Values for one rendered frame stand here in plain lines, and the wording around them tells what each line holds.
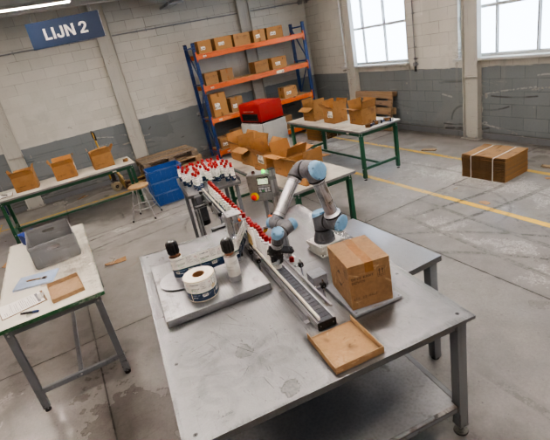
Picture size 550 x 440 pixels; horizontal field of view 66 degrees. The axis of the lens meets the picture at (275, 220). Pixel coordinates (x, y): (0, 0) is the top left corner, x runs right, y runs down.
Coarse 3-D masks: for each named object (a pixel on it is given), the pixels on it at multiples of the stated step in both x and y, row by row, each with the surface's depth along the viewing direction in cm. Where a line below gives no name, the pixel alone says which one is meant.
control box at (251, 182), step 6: (258, 174) 283; (264, 174) 281; (252, 180) 284; (270, 180) 282; (252, 186) 286; (258, 186) 285; (264, 186) 284; (252, 192) 288; (270, 192) 285; (258, 198) 289; (264, 198) 288; (270, 198) 287
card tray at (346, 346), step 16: (352, 320) 226; (320, 336) 220; (336, 336) 218; (352, 336) 216; (368, 336) 212; (320, 352) 206; (336, 352) 207; (352, 352) 205; (368, 352) 198; (336, 368) 193
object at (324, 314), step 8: (280, 272) 278; (288, 272) 276; (288, 280) 267; (296, 280) 266; (288, 288) 260; (296, 288) 257; (304, 288) 256; (296, 296) 250; (304, 296) 248; (312, 296) 247; (312, 304) 240; (320, 304) 238; (320, 312) 231; (320, 320) 224
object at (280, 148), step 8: (272, 144) 511; (280, 144) 515; (288, 144) 519; (296, 144) 520; (304, 144) 483; (272, 152) 511; (280, 152) 515; (288, 152) 478; (296, 152) 485; (280, 160) 496; (280, 168) 504
